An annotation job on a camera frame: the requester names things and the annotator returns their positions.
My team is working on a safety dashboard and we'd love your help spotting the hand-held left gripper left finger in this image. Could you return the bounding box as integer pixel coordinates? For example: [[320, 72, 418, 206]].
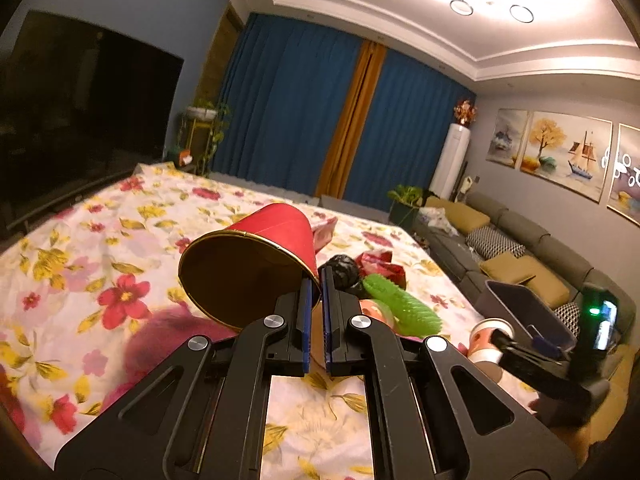
[[52, 276, 321, 480]]

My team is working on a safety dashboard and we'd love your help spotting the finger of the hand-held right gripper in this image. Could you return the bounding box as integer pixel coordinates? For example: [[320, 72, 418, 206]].
[[491, 330, 573, 363], [500, 347, 583, 403]]

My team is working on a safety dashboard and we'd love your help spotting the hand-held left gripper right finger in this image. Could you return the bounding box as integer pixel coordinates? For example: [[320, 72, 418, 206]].
[[320, 266, 581, 480]]

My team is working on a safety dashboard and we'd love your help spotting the grey plastic bin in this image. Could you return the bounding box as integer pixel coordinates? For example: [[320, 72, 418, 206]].
[[484, 280, 578, 361]]

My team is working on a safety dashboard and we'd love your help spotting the white patterned paper cup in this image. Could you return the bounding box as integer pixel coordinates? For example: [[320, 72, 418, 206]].
[[469, 317, 516, 365]]

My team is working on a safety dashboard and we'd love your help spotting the green foam net sleeve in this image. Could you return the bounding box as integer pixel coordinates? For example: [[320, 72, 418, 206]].
[[361, 272, 443, 338]]

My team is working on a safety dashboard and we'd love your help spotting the red paper cup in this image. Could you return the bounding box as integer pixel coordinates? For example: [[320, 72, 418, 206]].
[[178, 202, 321, 333]]

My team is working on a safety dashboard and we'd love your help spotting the black white patterned pillow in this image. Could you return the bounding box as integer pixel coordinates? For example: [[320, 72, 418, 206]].
[[554, 302, 583, 337], [466, 226, 527, 260]]

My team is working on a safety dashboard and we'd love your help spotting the black plastic bag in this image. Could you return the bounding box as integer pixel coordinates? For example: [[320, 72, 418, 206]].
[[320, 254, 368, 301]]

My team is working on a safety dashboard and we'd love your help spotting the yellow pillow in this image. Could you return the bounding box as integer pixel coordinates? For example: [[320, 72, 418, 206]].
[[425, 196, 491, 235], [480, 252, 536, 286], [520, 269, 571, 309]]

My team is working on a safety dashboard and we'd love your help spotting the red foil wrapper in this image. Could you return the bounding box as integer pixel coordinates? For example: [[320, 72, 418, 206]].
[[356, 249, 407, 288]]

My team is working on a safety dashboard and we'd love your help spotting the pink plastic wrapper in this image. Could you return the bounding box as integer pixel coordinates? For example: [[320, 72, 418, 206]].
[[311, 215, 338, 253]]

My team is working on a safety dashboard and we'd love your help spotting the grey sofa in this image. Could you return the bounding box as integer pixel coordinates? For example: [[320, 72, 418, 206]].
[[412, 192, 631, 361]]

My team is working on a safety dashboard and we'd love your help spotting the potted green plant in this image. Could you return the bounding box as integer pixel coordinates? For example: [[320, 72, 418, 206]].
[[387, 185, 427, 226]]

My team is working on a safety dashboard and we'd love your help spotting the white plastic bag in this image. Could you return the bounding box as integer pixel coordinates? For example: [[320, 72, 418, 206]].
[[417, 206, 458, 236]]

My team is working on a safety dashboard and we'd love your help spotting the painting with white circles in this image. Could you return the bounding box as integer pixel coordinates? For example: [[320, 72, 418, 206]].
[[606, 123, 640, 226]]

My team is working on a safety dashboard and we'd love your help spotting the large tree and ship painting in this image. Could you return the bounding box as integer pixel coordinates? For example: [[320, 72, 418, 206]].
[[520, 111, 613, 203]]

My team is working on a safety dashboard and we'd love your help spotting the white standing air conditioner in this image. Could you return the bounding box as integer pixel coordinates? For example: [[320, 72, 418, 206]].
[[430, 122, 472, 201]]

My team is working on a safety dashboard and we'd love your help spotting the orange curtain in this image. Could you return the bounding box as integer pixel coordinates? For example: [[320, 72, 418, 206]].
[[316, 40, 388, 198]]

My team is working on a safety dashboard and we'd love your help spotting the blue curtain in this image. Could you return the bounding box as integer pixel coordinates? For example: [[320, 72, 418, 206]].
[[345, 50, 476, 213], [210, 12, 363, 196]]

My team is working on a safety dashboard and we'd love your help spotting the small landscape painting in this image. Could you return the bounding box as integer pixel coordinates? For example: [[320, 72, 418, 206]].
[[486, 108, 531, 167]]

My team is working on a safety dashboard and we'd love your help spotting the trailing plant on stand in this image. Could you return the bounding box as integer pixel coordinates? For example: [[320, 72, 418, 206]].
[[180, 99, 233, 177]]

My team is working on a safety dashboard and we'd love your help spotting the red gold flower ornament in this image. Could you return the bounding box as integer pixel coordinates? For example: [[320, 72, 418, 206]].
[[452, 100, 476, 126]]

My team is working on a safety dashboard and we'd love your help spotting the black flat television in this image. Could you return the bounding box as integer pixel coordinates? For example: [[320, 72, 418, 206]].
[[0, 10, 185, 241]]

